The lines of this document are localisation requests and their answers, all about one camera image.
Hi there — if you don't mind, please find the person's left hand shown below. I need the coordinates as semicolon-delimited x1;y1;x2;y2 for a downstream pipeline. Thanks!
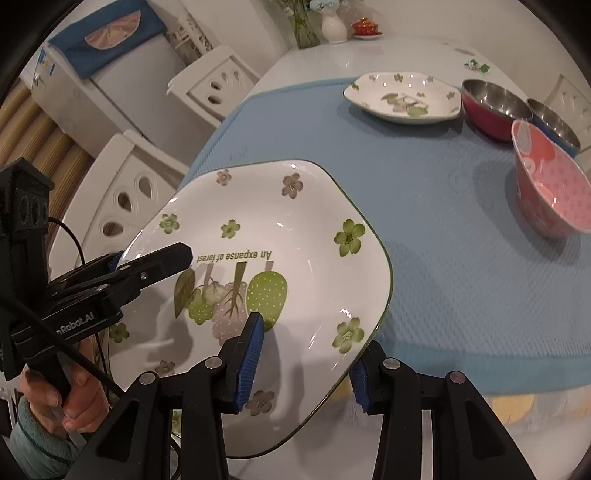
18;337;112;437

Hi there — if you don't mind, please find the blue cloth cover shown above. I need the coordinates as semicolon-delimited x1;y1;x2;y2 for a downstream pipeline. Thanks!
48;0;168;79

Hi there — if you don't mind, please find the grey refrigerator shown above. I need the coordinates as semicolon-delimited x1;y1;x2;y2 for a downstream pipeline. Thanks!
18;34;190;176

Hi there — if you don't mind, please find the glass vase with dried flowers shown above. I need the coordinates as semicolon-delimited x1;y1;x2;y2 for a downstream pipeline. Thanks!
281;0;321;49

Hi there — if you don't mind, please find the red lidded cup on saucer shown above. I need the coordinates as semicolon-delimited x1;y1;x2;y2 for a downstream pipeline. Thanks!
351;16;384;40

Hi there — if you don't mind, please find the pink dotted bowl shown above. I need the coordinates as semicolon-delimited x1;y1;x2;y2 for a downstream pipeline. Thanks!
511;119;591;239

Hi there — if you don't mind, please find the black cable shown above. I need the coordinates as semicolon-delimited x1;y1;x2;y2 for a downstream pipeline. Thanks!
0;217;127;395

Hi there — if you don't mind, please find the white vase with blue flowers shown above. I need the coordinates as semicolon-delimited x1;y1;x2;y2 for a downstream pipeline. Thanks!
309;0;348;44

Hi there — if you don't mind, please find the red steel bowl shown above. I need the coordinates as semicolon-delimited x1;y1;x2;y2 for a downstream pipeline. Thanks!
462;79;534;144

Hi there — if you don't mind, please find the small white floral plate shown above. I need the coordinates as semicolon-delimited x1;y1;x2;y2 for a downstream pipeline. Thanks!
343;71;463;124

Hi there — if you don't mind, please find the large white floral plate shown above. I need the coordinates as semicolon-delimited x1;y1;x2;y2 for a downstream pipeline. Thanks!
95;159;394;460

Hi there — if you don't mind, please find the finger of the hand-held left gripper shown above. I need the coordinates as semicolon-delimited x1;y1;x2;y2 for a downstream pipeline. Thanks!
48;251;125;292
51;243;195;302

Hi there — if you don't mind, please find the white wooden chair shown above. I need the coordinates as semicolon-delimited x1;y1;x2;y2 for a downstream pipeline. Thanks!
166;46;262;127
48;131;190;278
545;74;591;153

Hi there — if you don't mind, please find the blue steel bowl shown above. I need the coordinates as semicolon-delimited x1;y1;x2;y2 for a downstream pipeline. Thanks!
526;98;581;158

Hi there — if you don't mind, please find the person's left forearm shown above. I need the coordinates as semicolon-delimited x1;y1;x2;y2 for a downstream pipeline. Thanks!
7;397;88;480

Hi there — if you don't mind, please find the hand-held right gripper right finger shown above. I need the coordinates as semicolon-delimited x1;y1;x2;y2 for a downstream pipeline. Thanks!
348;339;539;480

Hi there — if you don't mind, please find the light blue table mat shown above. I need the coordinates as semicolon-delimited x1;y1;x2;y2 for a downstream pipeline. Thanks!
178;76;591;395

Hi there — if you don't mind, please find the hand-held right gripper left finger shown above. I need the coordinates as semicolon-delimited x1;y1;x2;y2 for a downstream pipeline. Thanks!
67;311;266;480

